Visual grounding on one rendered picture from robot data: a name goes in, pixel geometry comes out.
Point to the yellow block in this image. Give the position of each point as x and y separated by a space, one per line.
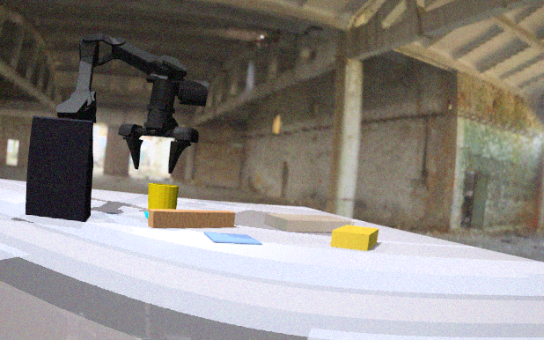
354 237

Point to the beige flat block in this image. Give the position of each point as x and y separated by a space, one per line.
305 223

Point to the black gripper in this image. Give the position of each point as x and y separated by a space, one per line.
159 118

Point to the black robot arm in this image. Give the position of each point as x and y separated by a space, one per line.
165 72

